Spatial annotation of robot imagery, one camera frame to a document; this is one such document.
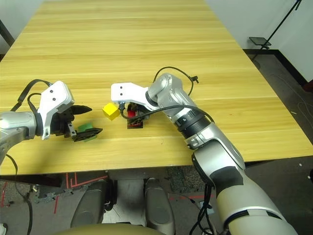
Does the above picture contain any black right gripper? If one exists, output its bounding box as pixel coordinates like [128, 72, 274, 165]
[127, 102, 152, 126]

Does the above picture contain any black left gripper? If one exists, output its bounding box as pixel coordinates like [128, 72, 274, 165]
[50, 105, 103, 143]

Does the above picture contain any green wooden block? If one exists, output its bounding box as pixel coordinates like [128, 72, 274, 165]
[77, 122, 96, 142]

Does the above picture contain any yellow wooden block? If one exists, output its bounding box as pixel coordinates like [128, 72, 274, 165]
[102, 102, 121, 121]

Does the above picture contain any red angled floor tape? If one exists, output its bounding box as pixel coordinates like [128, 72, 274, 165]
[65, 172, 109, 189]

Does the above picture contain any black foam floor mat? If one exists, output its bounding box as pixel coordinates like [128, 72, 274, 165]
[168, 165, 206, 194]

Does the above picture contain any grey robot left leg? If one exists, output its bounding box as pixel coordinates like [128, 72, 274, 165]
[70, 180, 114, 229]

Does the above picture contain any grey robot leg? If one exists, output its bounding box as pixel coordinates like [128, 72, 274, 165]
[145, 178, 176, 235]
[70, 180, 114, 229]

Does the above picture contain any grey metal stand plate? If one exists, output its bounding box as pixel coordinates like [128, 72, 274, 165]
[102, 179, 148, 225]

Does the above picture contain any grey robot right leg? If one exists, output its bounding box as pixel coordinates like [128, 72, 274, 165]
[145, 178, 176, 235]

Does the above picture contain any olive robot torso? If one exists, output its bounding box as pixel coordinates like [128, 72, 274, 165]
[52, 223, 159, 235]

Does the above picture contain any black tripod stand with tray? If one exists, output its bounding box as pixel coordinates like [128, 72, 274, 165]
[248, 0, 303, 51]

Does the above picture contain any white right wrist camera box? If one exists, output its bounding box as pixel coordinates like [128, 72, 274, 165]
[111, 82, 160, 111]

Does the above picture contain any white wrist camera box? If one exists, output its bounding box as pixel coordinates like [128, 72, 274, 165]
[38, 80, 75, 141]
[111, 82, 160, 111]

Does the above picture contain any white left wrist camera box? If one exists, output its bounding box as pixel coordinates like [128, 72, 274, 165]
[38, 80, 75, 141]

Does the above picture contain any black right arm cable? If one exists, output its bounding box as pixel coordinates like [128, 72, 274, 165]
[119, 66, 216, 123]

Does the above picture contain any wooden side table black frame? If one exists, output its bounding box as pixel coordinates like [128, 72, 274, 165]
[0, 19, 16, 47]

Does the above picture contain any black cable bundle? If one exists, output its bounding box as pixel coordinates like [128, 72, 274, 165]
[189, 183, 221, 235]

